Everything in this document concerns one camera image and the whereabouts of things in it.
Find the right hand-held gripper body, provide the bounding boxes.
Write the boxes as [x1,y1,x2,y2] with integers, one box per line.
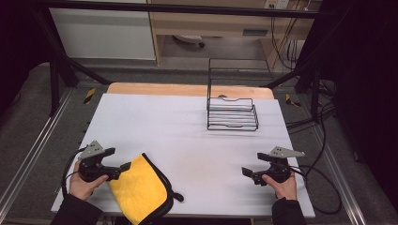
[265,145,306,185]

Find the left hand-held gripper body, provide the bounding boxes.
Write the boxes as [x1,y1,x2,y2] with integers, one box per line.
[77,140,111,183]

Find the yellow cloth with black trim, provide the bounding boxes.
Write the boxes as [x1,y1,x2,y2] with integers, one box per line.
[107,152,185,225]

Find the person's left hand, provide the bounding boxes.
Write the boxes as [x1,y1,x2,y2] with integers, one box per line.
[69,170,110,202]

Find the person's right hand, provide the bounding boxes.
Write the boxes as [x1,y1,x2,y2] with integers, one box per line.
[261,171,299,202]

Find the yellow black floor tape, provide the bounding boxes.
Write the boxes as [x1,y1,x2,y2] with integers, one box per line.
[83,87,98,106]
[284,93,302,109]

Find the white table mat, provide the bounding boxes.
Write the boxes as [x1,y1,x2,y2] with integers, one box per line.
[51,93,316,219]

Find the wooden table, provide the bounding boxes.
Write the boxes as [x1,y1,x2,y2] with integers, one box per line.
[106,82,276,100]

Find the white cabinet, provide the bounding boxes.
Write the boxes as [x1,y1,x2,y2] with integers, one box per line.
[48,0,157,61]

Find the office chair base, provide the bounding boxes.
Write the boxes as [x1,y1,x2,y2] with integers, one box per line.
[173,34,207,49]

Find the wooden desk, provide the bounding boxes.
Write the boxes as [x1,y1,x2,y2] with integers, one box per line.
[145,0,324,68]

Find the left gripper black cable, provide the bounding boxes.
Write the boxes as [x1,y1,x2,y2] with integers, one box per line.
[61,147,87,200]

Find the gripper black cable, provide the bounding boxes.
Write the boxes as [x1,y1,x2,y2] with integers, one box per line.
[61,147,87,200]
[289,164,343,216]

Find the black wire rack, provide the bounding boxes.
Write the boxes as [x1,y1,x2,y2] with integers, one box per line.
[206,57,274,132]

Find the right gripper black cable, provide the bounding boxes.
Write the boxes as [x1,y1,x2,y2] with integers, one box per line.
[289,164,343,216]

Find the black floor cables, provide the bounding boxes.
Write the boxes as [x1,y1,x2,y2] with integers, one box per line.
[284,78,338,136]

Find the aluminium floor rail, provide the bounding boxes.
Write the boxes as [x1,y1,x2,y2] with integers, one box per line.
[0,88,75,218]
[312,124,368,225]

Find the hanging black cables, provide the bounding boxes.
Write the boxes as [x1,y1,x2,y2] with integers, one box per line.
[269,14,314,72]

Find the white wall socket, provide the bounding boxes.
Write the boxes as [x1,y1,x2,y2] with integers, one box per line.
[264,0,291,10]

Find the black metal frame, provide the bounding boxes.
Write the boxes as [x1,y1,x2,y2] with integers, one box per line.
[31,0,337,117]

